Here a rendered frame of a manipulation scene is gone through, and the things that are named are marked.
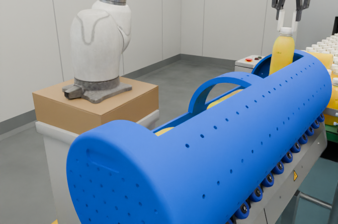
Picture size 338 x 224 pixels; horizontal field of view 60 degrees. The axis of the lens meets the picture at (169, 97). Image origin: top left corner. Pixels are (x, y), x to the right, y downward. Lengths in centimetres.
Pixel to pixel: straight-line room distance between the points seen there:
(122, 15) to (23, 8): 240
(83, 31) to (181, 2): 512
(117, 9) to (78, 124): 44
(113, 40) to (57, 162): 49
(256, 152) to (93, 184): 31
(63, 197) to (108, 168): 76
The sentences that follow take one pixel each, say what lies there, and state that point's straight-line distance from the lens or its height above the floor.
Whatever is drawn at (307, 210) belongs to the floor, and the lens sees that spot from 237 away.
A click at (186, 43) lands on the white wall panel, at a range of 606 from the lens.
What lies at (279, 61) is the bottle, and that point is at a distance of 104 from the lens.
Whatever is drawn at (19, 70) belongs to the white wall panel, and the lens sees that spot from 347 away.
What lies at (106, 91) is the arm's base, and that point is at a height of 112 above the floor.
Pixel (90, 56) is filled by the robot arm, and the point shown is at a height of 124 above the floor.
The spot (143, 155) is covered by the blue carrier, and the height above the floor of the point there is 122.
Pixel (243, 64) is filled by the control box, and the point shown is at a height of 109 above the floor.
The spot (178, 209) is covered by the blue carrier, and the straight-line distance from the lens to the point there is 43.
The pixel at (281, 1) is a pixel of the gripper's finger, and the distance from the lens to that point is 105.
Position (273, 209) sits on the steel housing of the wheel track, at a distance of 91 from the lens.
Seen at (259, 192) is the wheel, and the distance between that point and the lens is 81.
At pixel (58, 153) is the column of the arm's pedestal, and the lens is 113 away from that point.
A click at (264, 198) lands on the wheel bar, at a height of 92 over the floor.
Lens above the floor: 145
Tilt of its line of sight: 21 degrees down
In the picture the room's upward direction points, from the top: straight up
